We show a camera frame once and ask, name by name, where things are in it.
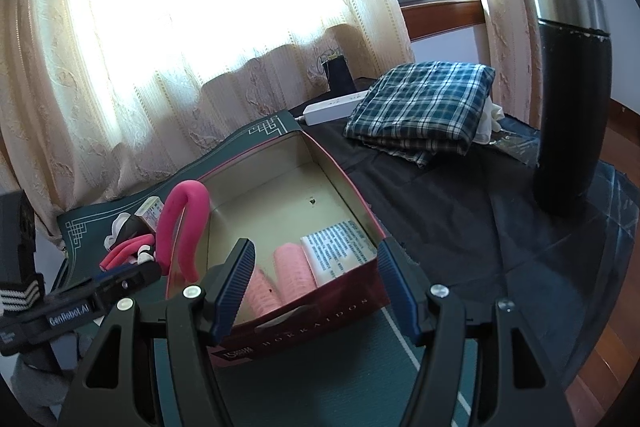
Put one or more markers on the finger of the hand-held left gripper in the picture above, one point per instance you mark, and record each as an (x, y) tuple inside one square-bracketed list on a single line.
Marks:
[(135, 279)]

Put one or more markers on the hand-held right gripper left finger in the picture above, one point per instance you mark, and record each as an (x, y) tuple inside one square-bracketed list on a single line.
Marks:
[(235, 287)]

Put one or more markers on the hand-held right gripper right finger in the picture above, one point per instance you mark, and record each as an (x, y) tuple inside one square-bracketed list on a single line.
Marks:
[(395, 292)]

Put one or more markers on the small panda toy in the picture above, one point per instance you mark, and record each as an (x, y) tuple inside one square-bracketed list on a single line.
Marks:
[(145, 252)]

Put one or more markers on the black pouch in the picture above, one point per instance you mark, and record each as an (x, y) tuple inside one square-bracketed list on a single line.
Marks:
[(132, 224)]

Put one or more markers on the white plastic cap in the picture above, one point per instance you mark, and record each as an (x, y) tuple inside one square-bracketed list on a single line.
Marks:
[(117, 227)]

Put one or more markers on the small green white carton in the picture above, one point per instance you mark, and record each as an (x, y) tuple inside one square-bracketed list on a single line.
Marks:
[(151, 212)]

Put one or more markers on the bent pink foam curler rod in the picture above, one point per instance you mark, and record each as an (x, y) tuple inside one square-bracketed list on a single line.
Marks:
[(187, 192)]

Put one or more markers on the red tin box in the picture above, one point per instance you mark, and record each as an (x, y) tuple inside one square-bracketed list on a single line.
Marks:
[(310, 187)]

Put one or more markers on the person's left forearm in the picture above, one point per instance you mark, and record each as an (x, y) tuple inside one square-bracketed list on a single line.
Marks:
[(35, 392)]

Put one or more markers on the black plastic desktop cover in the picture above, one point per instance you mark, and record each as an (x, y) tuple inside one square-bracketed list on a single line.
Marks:
[(475, 232)]

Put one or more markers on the green desk mat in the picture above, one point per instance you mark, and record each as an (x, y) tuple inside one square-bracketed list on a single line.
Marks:
[(320, 392)]

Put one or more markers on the wide cream lace curtain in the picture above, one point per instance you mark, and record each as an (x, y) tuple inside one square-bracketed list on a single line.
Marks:
[(150, 107)]

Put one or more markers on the folded plaid cloth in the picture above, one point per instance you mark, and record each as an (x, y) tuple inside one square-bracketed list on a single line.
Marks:
[(425, 107)]

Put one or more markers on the white crumpled cloth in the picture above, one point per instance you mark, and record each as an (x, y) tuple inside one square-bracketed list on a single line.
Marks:
[(492, 122)]

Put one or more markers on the white power strip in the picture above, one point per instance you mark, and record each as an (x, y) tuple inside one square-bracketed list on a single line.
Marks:
[(330, 107)]

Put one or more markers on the black thermos flask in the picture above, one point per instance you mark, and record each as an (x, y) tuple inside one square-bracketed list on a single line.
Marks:
[(570, 107)]

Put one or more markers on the narrow cream lace curtain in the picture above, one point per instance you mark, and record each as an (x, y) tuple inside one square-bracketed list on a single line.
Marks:
[(505, 32)]

